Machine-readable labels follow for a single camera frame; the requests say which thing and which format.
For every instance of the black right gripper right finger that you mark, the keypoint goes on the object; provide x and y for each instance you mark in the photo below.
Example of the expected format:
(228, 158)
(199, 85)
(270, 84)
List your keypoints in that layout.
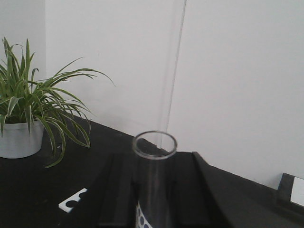
(209, 197)

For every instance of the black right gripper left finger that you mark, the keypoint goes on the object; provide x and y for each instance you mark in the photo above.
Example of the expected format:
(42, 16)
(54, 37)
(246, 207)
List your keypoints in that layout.
(117, 208)

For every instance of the tall clear test tube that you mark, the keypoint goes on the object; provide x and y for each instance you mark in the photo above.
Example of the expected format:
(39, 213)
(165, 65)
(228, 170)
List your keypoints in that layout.
(154, 179)

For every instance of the white test tube rack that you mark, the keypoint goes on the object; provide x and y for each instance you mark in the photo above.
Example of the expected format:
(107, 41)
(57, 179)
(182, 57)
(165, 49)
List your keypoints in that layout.
(68, 204)

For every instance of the white plant pot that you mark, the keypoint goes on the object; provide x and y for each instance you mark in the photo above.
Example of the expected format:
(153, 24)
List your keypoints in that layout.
(16, 141)

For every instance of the green spider plant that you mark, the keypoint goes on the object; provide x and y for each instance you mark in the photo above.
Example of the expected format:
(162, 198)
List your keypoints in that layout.
(23, 99)

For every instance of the black socket mount block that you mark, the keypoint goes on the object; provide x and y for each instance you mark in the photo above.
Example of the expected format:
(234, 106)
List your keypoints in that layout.
(283, 194)

